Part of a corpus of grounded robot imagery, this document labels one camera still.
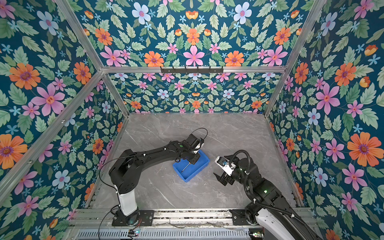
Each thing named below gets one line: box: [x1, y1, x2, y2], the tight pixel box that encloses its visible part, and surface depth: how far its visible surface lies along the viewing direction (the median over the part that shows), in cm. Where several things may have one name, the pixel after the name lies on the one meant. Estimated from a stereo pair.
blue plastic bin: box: [173, 149, 210, 182], surface depth 89 cm
